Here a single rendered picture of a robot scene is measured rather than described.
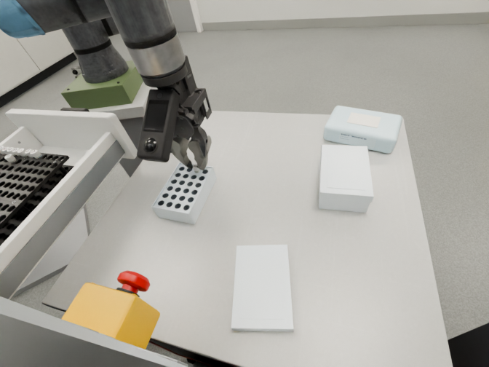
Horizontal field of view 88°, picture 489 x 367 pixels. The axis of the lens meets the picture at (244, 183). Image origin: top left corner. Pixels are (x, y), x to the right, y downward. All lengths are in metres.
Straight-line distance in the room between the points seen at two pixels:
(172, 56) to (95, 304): 0.32
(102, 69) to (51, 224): 0.61
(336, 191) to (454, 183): 1.33
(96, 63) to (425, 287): 1.01
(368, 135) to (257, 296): 0.40
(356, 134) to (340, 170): 0.13
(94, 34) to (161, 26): 0.61
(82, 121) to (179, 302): 0.40
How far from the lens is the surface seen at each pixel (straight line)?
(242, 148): 0.64
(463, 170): 1.86
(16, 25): 0.51
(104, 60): 1.02
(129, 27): 0.40
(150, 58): 0.41
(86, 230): 1.75
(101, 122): 0.59
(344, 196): 0.47
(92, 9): 0.50
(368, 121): 0.64
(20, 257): 0.51
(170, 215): 0.53
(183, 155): 0.53
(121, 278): 0.36
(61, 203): 0.53
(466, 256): 1.51
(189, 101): 0.47
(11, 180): 0.61
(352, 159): 0.53
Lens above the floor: 1.17
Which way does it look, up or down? 48 degrees down
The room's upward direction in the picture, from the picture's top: 12 degrees counter-clockwise
